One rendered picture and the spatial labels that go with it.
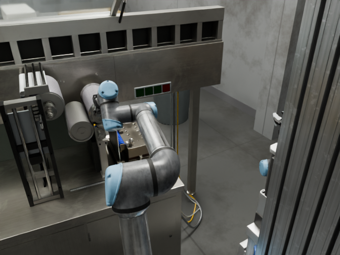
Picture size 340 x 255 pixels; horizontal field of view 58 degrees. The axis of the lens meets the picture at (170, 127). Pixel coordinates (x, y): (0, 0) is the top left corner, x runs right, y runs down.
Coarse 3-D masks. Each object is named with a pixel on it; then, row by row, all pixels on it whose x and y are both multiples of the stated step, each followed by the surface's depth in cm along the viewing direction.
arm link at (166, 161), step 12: (132, 108) 123; (144, 108) 122; (156, 108) 125; (132, 120) 123; (144, 120) 115; (156, 120) 117; (144, 132) 111; (156, 132) 108; (156, 144) 102; (168, 144) 105; (156, 156) 95; (168, 156) 95; (156, 168) 89; (168, 168) 91; (168, 180) 90
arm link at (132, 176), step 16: (144, 160) 92; (112, 176) 87; (128, 176) 87; (144, 176) 88; (112, 192) 86; (128, 192) 87; (144, 192) 88; (112, 208) 91; (128, 208) 87; (144, 208) 89; (128, 224) 90; (144, 224) 92; (128, 240) 91; (144, 240) 92
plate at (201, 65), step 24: (192, 48) 197; (216, 48) 204; (0, 72) 159; (24, 72) 163; (48, 72) 168; (72, 72) 174; (96, 72) 179; (120, 72) 185; (144, 72) 191; (168, 72) 198; (192, 72) 205; (216, 72) 213; (0, 96) 164; (24, 96) 169; (72, 96) 180; (120, 96) 192; (0, 120) 170
